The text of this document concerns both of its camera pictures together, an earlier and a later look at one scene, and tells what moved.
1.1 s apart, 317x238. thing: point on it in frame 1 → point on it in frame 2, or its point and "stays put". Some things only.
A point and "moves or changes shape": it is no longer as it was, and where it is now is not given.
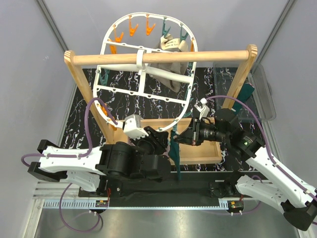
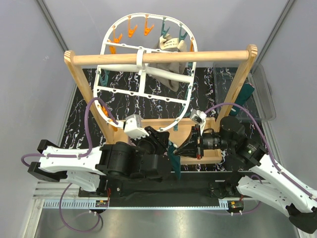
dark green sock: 174,152 moves or changes shape
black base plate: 176,185 stays put
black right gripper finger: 186,138 → 188,148
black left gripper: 159,139 stays put
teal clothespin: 183,37 stays put
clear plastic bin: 260,105 stays put
